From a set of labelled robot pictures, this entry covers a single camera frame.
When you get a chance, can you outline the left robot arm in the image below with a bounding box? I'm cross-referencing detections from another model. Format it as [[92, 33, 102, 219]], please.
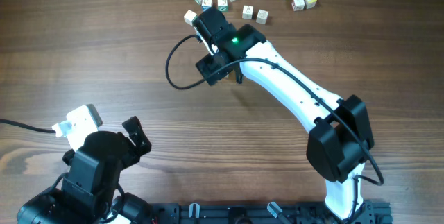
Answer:
[[17, 117, 153, 223]]

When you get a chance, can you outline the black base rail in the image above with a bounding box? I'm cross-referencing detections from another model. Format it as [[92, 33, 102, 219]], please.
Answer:
[[149, 200, 393, 224]]

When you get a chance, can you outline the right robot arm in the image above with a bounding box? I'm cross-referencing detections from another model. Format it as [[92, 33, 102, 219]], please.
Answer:
[[184, 8, 374, 221]]

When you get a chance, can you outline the red Y block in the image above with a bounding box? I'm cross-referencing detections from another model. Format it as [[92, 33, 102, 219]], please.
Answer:
[[291, 0, 305, 11]]

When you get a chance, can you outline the yellow top block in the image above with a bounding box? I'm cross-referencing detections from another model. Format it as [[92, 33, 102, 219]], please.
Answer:
[[305, 0, 317, 9]]

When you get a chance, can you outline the blue D block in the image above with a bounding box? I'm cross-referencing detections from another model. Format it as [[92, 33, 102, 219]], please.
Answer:
[[256, 10, 268, 24]]

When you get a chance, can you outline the bee picture block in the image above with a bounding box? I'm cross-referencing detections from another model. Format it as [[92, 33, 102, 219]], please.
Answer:
[[242, 5, 254, 19]]

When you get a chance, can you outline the green N block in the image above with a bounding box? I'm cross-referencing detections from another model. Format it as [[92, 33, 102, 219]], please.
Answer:
[[217, 0, 228, 12]]

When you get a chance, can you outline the blue Z block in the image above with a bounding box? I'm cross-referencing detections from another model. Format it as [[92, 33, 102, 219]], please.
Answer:
[[201, 0, 213, 11]]

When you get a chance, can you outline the green corner white block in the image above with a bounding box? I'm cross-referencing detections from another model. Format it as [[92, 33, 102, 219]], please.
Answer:
[[184, 10, 198, 26]]

